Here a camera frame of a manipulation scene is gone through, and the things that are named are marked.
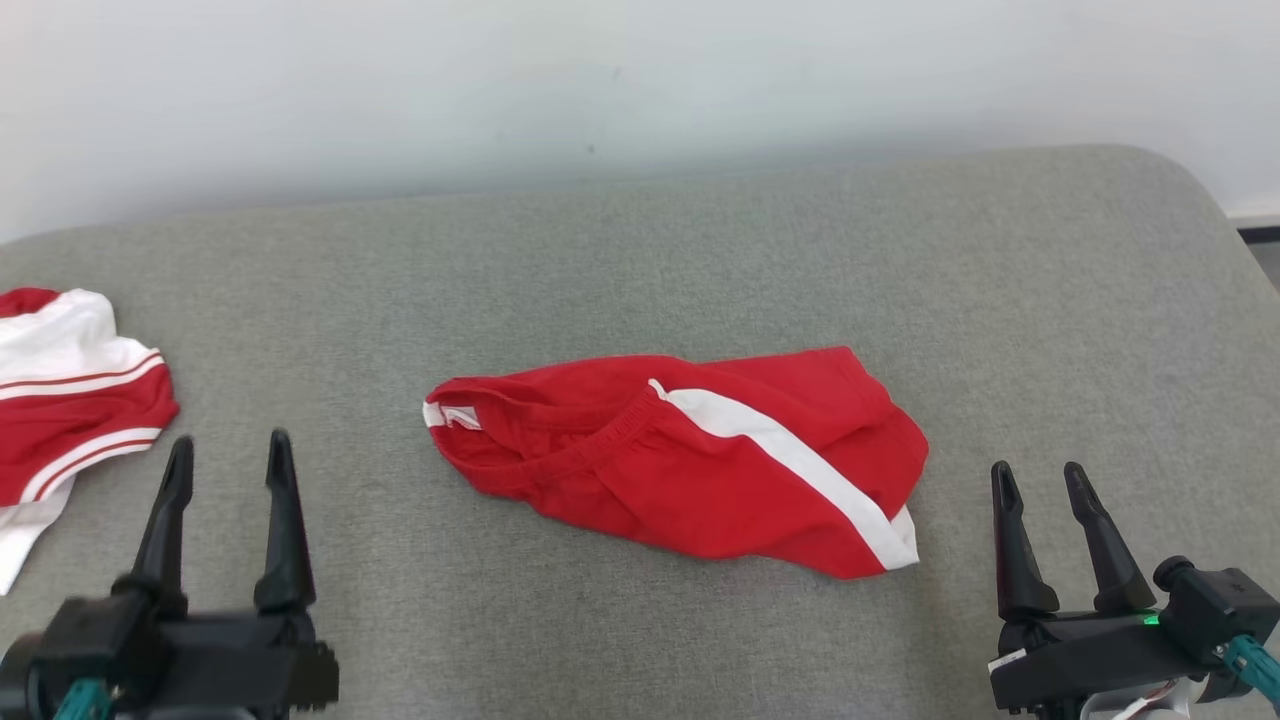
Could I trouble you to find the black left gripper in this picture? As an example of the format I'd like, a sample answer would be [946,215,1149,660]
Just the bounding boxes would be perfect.
[100,429,340,720]

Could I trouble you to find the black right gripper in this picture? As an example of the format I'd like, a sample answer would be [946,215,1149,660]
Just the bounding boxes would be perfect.
[990,460,1216,720]

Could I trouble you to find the red and white shirt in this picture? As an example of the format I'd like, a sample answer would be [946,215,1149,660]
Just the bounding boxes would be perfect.
[0,287,181,597]

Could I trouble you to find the red shorts with white stripe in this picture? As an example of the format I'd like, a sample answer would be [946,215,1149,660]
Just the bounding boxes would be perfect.
[422,346,930,581]

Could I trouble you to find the teal cable connector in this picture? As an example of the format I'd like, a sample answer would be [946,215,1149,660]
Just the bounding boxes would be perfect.
[52,678,109,720]
[1218,634,1280,706]

